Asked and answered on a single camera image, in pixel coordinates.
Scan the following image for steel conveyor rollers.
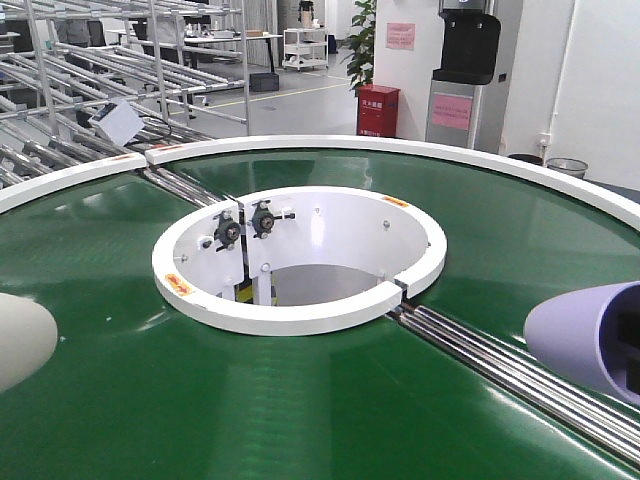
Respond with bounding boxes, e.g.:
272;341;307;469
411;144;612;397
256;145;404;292
387;303;639;469
136;166;223;207

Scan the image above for white rolling cart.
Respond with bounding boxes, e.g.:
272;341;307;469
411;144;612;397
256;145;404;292
282;28;328;71

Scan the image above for metal roller rack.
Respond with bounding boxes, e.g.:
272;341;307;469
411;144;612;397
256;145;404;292
1;1;249;188

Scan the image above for white inner conveyor ring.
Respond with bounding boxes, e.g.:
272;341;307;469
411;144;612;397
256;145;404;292
151;185;448;337

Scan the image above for wire mesh waste bin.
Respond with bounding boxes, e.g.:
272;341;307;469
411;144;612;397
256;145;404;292
545;157;588;179

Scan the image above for pink wall notice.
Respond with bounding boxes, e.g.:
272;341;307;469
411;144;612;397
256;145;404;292
385;22;416;51

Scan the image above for red fire extinguisher cabinet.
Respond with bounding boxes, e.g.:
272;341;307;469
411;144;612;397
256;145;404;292
357;84;400;138

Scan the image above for right black bearing mount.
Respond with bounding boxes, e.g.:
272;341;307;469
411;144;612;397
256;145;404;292
251;200;275;239

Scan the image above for black storage crate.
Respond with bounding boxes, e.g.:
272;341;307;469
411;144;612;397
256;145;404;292
249;72;279;93

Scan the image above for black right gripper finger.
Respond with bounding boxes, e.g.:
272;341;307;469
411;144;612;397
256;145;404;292
620;363;640;393
617;313;640;342

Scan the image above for steel conveyor rollers right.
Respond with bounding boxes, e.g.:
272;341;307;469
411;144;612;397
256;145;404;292
387;303;639;469

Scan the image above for green circular conveyor belt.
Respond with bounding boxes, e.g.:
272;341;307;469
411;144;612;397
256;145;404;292
1;149;639;479

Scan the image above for black waste bin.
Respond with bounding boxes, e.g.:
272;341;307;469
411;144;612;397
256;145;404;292
508;153;544;166

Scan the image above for white control box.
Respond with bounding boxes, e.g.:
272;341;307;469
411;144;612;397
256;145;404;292
89;99;144;146

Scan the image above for white outer conveyor rim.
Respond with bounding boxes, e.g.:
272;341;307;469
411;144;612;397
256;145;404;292
1;135;639;229

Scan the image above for steel conveyor rollers left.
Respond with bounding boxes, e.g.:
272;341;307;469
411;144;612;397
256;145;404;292
136;166;223;207

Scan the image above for black water dispenser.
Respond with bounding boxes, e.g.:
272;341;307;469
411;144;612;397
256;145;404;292
426;1;501;149

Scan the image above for black bearing mount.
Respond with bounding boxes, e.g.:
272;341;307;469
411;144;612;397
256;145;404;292
251;200;275;239
214;210;242;252

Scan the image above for beige plastic cup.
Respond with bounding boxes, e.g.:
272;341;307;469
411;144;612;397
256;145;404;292
1;293;58;392

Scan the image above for purple plastic cup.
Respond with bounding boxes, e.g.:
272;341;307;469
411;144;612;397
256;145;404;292
524;281;639;405

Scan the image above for left black bearing mount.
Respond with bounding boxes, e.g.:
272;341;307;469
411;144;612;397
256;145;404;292
214;210;242;252

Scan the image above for green potted plant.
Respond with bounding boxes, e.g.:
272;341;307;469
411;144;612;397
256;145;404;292
345;0;377;95

